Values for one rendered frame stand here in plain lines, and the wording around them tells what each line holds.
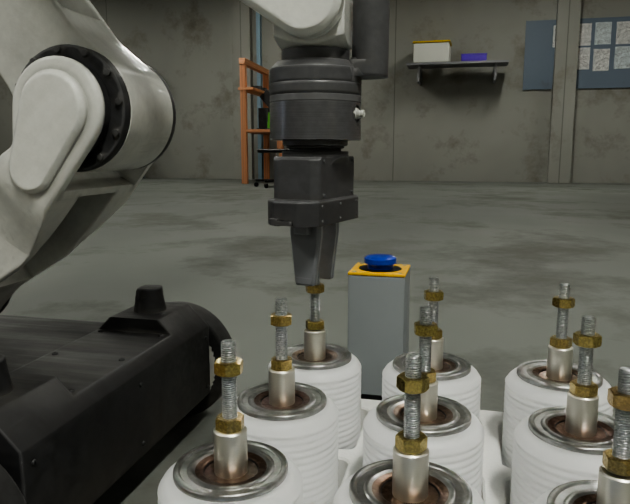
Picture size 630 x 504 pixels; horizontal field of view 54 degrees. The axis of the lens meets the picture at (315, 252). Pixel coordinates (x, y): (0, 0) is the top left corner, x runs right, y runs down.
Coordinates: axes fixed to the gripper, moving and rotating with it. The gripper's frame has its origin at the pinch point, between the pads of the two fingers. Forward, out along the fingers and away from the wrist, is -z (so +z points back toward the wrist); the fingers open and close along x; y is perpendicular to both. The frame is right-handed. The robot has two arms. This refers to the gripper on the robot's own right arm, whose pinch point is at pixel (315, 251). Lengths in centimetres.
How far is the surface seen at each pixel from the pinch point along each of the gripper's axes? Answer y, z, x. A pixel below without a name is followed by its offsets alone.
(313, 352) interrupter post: 0.4, -10.1, 1.0
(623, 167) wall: 13, -13, -943
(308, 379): 1.6, -11.6, 4.4
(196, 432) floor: -34, -36, -23
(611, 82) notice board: -11, 105, -934
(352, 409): 4.7, -15.3, 0.9
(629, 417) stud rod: 28.7, -4.5, 17.8
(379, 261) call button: 0.8, -3.4, -15.8
